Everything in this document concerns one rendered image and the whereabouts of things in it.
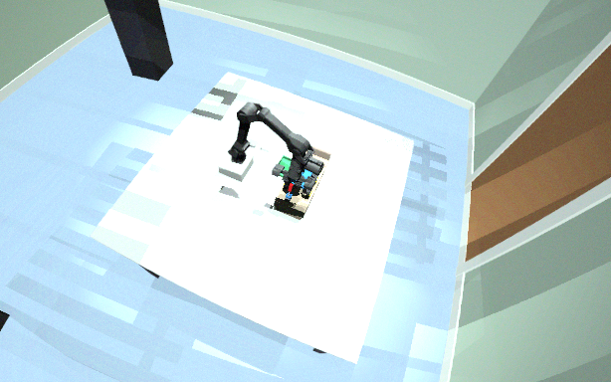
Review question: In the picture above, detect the green tray floor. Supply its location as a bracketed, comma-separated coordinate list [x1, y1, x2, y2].
[280, 158, 291, 171]

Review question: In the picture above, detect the tan wooden ramp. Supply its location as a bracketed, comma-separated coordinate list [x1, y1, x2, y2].
[274, 146, 331, 220]

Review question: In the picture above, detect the blue wheeled trolley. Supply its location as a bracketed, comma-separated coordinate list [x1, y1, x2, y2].
[283, 170, 318, 199]

